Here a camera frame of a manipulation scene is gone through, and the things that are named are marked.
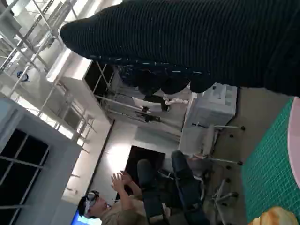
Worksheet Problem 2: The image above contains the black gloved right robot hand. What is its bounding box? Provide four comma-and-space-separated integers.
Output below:
60, 0, 300, 98

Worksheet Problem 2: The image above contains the dark blue office chair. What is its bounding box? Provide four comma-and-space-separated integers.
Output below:
171, 150, 240, 225

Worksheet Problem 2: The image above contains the person's hand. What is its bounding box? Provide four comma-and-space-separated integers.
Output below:
120, 173, 133, 188
111, 172, 127, 192

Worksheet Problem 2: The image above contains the dark paned window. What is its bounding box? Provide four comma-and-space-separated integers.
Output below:
0, 128, 50, 225

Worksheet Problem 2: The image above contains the white metal scaffold frame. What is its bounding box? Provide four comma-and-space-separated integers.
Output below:
0, 0, 113, 147

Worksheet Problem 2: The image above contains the round toy bread bun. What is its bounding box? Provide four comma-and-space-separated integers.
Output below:
262, 206, 300, 225

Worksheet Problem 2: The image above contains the pink bowl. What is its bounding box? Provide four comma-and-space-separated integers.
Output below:
287, 97, 300, 186

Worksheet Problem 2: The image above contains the oblong striped toy bread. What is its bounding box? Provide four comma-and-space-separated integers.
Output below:
252, 216, 270, 225

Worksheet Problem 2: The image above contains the black office chair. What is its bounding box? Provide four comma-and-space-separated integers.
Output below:
137, 159, 170, 225

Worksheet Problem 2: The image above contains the vr headset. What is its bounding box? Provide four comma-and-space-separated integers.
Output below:
84, 190, 101, 212

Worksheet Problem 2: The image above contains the green cutting mat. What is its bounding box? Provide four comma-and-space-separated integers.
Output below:
241, 97, 300, 222

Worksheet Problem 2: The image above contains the person wearing headset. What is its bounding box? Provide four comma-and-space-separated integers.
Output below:
78, 171, 169, 225

